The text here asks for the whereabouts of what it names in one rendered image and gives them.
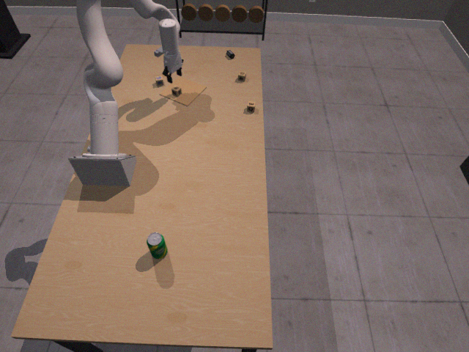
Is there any green drink can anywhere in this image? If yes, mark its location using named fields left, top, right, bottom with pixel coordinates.
left=147, top=232, right=168, bottom=259

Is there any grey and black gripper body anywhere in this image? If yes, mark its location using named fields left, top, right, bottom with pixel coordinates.
left=163, top=52, right=182, bottom=74

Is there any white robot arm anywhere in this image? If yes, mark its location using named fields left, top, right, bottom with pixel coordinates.
left=76, top=0, right=180, bottom=158

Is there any tan mat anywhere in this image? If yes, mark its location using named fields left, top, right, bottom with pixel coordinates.
left=159, top=76, right=207, bottom=106

